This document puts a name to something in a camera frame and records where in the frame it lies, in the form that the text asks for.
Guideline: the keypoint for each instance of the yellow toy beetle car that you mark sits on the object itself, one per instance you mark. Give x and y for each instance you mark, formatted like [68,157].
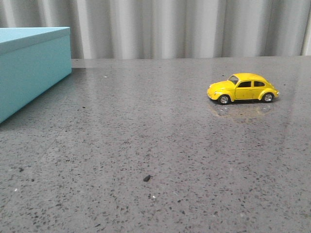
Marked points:
[242,86]

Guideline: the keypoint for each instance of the light blue storage box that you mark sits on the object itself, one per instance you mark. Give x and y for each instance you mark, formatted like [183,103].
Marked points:
[31,61]

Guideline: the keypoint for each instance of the small black debris chip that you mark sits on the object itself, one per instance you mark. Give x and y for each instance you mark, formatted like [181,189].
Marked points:
[147,178]

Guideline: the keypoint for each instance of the white pleated curtain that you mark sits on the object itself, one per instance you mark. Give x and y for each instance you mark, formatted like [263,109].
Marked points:
[164,29]

